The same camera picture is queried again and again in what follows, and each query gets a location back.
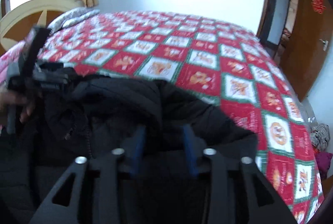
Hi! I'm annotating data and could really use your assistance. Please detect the grey patterned clothes pile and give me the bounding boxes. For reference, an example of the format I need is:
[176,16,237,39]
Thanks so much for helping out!
[309,124,331,153]

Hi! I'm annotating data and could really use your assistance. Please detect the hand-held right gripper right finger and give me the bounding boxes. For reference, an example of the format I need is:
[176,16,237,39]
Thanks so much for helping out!
[181,124,298,224]

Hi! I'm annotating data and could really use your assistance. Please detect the black puffer jacket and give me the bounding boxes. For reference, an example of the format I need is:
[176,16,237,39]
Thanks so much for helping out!
[0,68,261,224]

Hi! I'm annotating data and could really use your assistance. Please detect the red checkered bedspread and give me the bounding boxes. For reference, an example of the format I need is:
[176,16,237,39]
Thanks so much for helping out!
[0,11,326,224]

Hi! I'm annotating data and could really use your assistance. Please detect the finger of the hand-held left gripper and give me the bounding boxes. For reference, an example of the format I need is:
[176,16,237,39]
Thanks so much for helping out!
[36,62,70,91]
[22,26,52,68]

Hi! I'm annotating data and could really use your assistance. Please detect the grey patterned pillow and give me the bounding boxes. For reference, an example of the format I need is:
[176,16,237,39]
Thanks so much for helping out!
[75,9,101,20]

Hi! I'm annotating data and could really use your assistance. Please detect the red paper door decoration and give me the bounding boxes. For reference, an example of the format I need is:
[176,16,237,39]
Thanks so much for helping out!
[311,0,326,14]

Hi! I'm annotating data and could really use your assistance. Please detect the cream and brown headboard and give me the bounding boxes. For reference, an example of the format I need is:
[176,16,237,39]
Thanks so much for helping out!
[0,0,79,56]

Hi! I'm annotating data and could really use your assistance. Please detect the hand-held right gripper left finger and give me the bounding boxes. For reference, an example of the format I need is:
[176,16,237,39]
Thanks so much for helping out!
[29,125,147,224]

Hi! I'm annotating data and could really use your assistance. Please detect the striped pillow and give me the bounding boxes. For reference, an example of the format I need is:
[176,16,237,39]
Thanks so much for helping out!
[49,9,84,33]

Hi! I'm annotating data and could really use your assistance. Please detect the clear plastic bag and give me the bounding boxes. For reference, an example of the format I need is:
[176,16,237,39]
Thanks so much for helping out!
[299,107,319,124]

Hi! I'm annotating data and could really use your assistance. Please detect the brown wooden door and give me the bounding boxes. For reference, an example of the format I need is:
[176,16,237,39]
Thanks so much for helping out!
[280,0,333,103]

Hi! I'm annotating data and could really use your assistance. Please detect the maroon cloth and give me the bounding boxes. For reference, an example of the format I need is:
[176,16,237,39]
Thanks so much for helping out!
[315,152,333,181]

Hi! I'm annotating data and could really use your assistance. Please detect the person's left hand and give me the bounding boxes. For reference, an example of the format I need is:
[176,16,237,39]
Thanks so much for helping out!
[0,90,36,124]

